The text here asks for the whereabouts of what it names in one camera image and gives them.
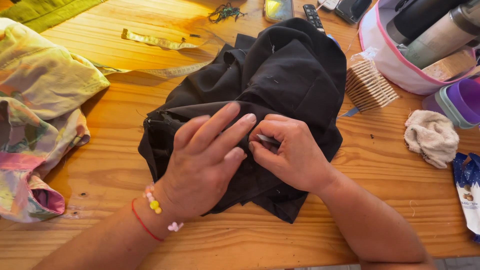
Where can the smartphone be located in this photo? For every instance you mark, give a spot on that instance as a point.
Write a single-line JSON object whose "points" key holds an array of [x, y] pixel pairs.
{"points": [[279, 9]]}

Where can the black bottle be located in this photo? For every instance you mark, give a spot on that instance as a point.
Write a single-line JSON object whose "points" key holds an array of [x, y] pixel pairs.
{"points": [[416, 18]]}

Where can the pastel floral fabric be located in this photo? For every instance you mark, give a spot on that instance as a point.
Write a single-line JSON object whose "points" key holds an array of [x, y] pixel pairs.
{"points": [[45, 93]]}

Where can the steel thermos flask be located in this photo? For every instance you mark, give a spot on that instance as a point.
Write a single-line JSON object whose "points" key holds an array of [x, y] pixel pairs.
{"points": [[438, 41]]}

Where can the beige terry cloth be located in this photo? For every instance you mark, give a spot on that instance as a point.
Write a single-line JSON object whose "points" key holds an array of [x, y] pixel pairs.
{"points": [[431, 137]]}

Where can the black fabric garment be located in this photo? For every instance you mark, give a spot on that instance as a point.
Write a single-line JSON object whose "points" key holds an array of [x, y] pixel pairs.
{"points": [[292, 75]]}

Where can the person's right hand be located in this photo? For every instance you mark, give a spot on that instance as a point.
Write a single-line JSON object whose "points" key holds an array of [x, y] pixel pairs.
{"points": [[300, 157]]}

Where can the yellow measuring tape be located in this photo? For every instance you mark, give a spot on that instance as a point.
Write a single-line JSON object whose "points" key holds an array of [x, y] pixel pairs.
{"points": [[157, 41]]}

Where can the clear packet of crackers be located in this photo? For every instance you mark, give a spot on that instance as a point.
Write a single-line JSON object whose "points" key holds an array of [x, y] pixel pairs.
{"points": [[369, 88]]}

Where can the white device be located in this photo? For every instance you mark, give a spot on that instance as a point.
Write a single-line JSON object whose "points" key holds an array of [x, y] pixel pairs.
{"points": [[329, 3]]}

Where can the blue snack bag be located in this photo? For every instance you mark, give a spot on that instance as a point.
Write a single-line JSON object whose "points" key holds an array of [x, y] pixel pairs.
{"points": [[468, 187]]}

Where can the person's left hand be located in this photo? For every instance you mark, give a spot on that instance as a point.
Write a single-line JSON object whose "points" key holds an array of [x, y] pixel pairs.
{"points": [[198, 176]]}

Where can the white bag with pink trim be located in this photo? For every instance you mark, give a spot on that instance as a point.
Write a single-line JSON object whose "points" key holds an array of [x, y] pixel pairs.
{"points": [[386, 60]]}

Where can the green fabric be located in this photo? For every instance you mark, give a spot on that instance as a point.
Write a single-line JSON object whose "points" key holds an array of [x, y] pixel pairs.
{"points": [[41, 11]]}

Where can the speckled tan box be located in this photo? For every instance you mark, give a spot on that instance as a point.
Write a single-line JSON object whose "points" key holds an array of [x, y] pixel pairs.
{"points": [[450, 65]]}

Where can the black device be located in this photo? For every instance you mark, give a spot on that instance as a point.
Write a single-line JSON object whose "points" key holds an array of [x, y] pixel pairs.
{"points": [[352, 10]]}

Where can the black remote control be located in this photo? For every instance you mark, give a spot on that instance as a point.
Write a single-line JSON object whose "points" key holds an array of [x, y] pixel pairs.
{"points": [[313, 17]]}

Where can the purple container with grey lid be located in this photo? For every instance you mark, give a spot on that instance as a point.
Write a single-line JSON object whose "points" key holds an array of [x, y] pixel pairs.
{"points": [[463, 101]]}

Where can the blue-grey strip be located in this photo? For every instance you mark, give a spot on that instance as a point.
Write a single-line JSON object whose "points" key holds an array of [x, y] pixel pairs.
{"points": [[348, 112]]}

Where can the small blue object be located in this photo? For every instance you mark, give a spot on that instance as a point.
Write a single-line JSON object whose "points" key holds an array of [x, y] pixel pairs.
{"points": [[333, 40]]}

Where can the small metal blade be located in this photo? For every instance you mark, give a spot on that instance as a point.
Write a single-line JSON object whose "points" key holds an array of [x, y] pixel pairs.
{"points": [[268, 139]]}

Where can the dark thread tangle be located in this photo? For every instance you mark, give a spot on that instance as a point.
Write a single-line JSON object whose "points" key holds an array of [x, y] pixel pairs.
{"points": [[225, 12]]}

